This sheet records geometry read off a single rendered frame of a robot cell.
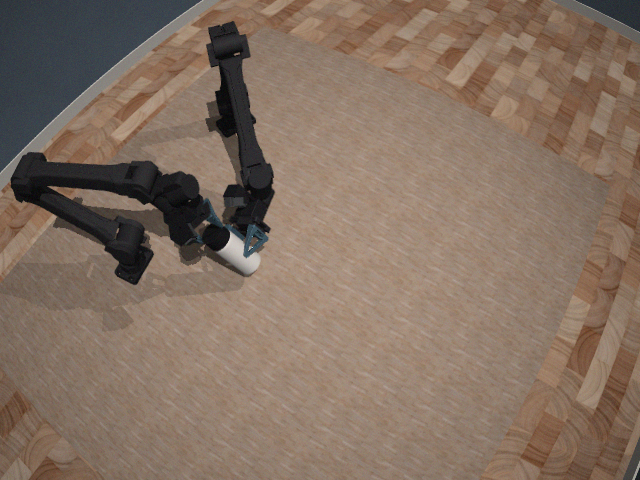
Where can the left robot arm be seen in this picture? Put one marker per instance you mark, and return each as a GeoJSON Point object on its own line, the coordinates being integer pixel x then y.
{"type": "Point", "coordinates": [249, 149]}

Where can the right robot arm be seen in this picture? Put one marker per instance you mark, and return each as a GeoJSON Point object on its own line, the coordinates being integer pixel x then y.
{"type": "Point", "coordinates": [177, 187]}

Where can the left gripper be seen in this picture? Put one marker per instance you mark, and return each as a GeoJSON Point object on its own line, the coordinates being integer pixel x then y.
{"type": "Point", "coordinates": [249, 230]}

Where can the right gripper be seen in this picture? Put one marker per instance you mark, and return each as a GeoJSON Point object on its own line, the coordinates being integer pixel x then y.
{"type": "Point", "coordinates": [204, 212]}

